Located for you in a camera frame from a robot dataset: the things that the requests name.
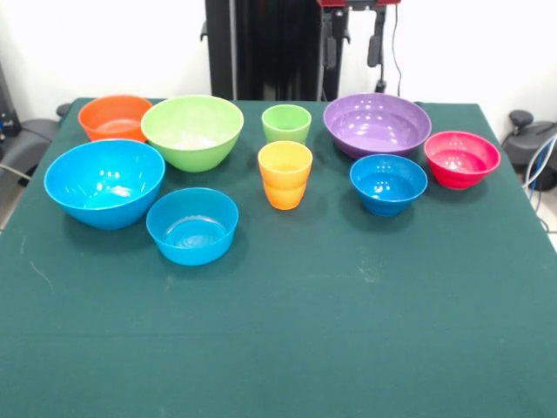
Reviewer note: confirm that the dark blue plastic bowl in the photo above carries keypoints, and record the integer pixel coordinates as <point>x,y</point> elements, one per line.
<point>388,185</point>

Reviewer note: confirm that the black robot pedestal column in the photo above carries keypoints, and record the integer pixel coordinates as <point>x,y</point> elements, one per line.
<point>278,48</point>

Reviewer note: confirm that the green plastic bowl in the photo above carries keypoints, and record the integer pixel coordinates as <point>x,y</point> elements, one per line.
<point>191,126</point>

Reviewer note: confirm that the orange plastic bowl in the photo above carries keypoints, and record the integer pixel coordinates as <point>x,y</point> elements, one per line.
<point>104,115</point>

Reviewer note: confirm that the black electronic device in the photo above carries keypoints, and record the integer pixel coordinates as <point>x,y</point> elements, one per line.
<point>6,122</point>

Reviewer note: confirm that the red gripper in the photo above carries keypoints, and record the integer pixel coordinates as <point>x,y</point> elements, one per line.
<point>330,2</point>

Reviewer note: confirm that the large light blue bowl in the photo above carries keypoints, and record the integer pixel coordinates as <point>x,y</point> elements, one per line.
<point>104,183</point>

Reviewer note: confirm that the dark green tablecloth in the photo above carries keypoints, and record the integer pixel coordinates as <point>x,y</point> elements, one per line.
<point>130,331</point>

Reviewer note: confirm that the orange plastic cup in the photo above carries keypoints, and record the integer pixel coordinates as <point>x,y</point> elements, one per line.
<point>283,198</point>
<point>285,167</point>

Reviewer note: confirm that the green plastic cup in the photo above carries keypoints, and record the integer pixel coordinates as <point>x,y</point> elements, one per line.
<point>286,126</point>

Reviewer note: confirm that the purple plastic bowl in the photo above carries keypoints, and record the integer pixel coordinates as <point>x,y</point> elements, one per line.
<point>376,124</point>

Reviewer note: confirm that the small light blue bowl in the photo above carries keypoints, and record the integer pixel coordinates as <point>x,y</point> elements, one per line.
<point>191,226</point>

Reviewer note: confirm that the red plastic bowl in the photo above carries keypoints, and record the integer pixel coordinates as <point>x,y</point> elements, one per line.
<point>462,161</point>

